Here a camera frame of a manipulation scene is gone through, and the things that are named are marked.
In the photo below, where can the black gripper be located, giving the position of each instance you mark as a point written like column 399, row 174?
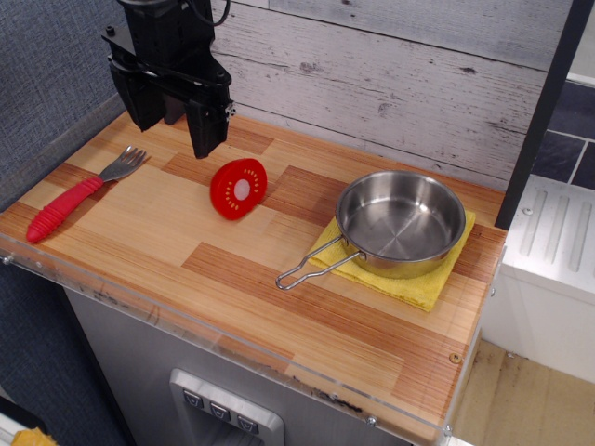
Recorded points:
column 165, row 49

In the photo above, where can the red toy pepper half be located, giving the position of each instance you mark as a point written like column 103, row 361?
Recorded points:
column 238, row 187

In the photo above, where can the yellow cloth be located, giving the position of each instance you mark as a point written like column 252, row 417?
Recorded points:
column 419, row 289

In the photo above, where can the grey toy fridge cabinet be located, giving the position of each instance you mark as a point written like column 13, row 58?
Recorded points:
column 137, row 358

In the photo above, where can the clear acrylic table edge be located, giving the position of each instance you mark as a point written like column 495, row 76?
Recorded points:
column 414, row 430

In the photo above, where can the silver dispenser button panel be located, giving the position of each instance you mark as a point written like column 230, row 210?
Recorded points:
column 212, row 415

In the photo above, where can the yellow object at corner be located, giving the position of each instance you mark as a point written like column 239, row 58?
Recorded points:
column 32, row 437

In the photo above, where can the white toy sink unit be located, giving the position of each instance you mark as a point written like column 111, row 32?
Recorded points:
column 542, row 301

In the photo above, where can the black left frame post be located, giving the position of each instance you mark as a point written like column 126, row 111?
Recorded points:
column 174, row 109

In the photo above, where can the black frame post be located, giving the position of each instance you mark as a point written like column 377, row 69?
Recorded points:
column 562, row 60
column 174, row 109

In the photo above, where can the red handled fork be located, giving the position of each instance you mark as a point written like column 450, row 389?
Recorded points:
column 53, row 215

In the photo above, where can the silver pot with wire handle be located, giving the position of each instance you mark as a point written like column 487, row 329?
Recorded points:
column 392, row 219

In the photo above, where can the black right frame post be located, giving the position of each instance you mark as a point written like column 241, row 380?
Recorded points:
column 562, row 60

